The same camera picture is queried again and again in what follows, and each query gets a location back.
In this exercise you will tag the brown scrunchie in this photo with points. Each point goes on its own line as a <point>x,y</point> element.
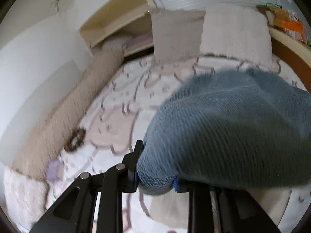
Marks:
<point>75,139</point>

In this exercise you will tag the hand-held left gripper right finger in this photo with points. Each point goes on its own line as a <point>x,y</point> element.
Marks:
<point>176,185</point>

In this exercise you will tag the blue knit sweater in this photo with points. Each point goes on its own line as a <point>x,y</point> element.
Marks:
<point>218,126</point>

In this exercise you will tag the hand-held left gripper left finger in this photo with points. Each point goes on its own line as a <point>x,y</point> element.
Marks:
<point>132,170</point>

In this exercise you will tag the orange box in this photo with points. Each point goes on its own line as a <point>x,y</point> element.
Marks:
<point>295,30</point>

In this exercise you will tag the brown cardboard box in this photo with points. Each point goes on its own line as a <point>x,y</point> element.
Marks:
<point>274,14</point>

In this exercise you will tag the white headboard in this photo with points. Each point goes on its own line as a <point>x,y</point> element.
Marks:
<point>36,97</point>

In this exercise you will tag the pink striped folded cloth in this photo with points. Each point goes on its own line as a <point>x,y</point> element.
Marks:
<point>138,41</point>

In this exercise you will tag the long beige body pillow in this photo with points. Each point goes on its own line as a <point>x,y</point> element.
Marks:
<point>60,126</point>

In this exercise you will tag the black wall hook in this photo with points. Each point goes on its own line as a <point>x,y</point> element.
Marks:
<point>57,3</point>

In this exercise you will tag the white fluffy pillow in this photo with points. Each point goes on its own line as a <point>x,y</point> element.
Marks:
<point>235,31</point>
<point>21,199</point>

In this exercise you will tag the wooden bed rail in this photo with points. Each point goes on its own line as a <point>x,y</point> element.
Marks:
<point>291,51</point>

